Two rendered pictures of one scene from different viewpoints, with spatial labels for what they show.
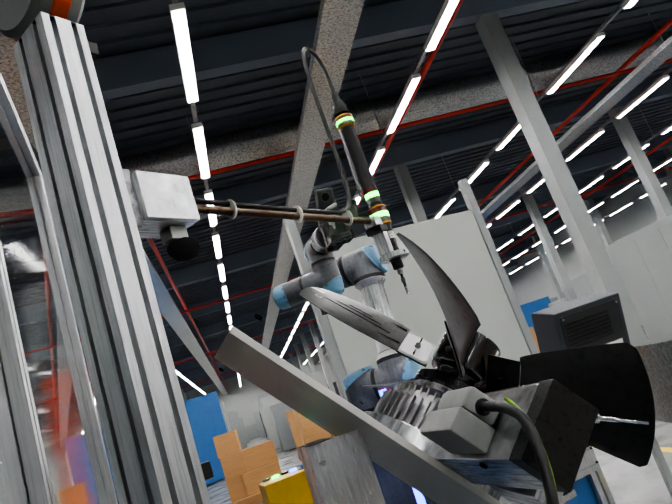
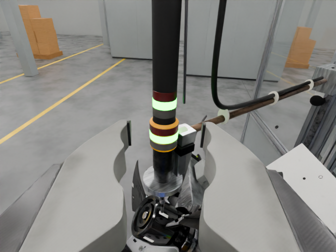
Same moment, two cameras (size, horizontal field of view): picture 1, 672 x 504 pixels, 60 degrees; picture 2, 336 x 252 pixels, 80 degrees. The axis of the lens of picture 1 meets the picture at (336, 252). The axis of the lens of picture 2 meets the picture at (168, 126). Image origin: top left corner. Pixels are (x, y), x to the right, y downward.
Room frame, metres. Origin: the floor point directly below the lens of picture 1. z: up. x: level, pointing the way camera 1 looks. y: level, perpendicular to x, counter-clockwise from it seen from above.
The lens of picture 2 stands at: (1.54, -0.02, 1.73)
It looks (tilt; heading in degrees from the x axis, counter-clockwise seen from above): 31 degrees down; 201
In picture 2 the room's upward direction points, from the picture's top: 2 degrees clockwise
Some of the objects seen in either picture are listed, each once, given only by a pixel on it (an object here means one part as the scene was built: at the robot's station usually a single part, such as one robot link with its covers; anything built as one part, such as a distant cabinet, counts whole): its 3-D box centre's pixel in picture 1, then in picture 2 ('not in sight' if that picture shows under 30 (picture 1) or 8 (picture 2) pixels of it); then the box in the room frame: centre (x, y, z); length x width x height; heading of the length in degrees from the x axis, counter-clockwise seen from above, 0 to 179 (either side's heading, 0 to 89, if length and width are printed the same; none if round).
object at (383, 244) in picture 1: (385, 238); (168, 158); (1.29, -0.12, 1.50); 0.09 x 0.07 x 0.10; 146
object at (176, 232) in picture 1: (182, 244); (318, 98); (0.81, 0.21, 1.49); 0.05 x 0.04 x 0.05; 146
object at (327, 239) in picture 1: (333, 231); not in sight; (1.57, -0.01, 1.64); 0.12 x 0.08 x 0.09; 21
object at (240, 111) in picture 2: (295, 216); (273, 99); (1.04, 0.05, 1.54); 0.54 x 0.01 x 0.01; 146
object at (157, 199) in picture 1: (150, 206); (331, 78); (0.78, 0.23, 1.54); 0.10 x 0.07 x 0.08; 146
